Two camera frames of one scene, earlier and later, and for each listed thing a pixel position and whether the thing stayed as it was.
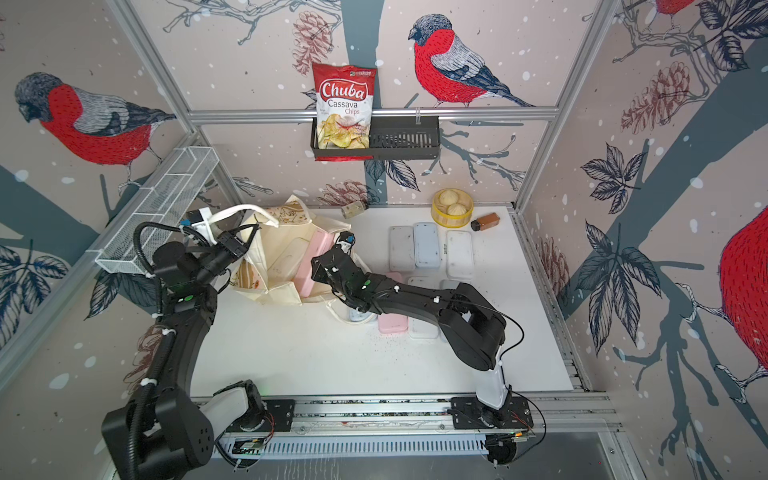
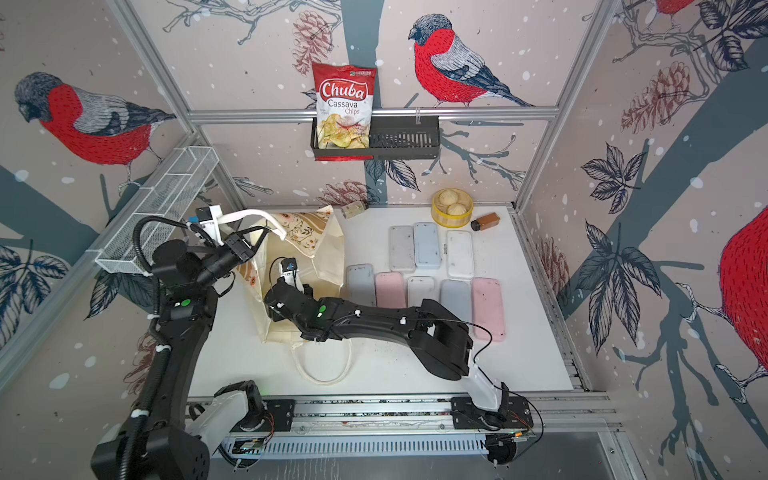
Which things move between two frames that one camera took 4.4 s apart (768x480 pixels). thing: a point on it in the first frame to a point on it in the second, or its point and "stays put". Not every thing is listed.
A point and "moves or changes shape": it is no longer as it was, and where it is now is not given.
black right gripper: [319, 272] to [272, 316]
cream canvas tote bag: [361, 262] to [313, 241]
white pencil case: [459, 255] stays put
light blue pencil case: [426, 245] stays put
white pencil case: [401, 249] stays put
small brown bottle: [485, 222] stays put
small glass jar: [353, 209] stays put
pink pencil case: [320, 243] moves or changes shape
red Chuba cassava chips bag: [344, 106] stays put
